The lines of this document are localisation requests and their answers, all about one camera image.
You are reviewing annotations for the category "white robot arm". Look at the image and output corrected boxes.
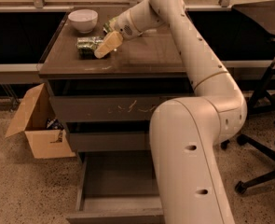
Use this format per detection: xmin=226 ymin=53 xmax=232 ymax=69
xmin=95 ymin=0 xmax=247 ymax=224

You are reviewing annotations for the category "grey bottom drawer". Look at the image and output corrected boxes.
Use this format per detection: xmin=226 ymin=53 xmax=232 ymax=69
xmin=67 ymin=150 xmax=164 ymax=224

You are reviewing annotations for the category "grey drawer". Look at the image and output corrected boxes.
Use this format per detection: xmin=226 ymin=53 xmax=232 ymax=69
xmin=67 ymin=150 xmax=164 ymax=224
xmin=66 ymin=120 xmax=149 ymax=152
xmin=49 ymin=77 xmax=192 ymax=122

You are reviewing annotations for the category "green chip bag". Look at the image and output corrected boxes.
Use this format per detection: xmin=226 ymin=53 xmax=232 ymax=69
xmin=103 ymin=17 xmax=117 ymax=34

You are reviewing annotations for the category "grey middle drawer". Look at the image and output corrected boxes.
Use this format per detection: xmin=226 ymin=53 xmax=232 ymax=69
xmin=66 ymin=120 xmax=149 ymax=152

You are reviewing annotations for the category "grey drawer cabinet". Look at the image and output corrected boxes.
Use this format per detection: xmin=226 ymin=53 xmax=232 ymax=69
xmin=39 ymin=20 xmax=188 ymax=159

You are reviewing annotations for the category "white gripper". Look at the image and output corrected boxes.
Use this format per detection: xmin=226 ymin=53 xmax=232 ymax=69
xmin=94 ymin=9 xmax=142 ymax=59

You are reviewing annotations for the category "green soda can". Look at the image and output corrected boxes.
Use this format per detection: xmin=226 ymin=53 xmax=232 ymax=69
xmin=76 ymin=36 xmax=103 ymax=55

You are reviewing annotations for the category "cardboard box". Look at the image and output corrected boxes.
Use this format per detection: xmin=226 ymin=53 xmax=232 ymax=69
xmin=6 ymin=84 xmax=76 ymax=159

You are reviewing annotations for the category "white bowl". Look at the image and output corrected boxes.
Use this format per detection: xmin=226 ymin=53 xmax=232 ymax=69
xmin=68 ymin=9 xmax=98 ymax=34

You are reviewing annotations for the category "grey top drawer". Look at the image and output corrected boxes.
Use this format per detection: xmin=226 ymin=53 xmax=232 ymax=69
xmin=49 ymin=77 xmax=192 ymax=122

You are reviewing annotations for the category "black office chair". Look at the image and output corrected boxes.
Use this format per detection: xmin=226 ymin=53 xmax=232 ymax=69
xmin=220 ymin=91 xmax=275 ymax=195

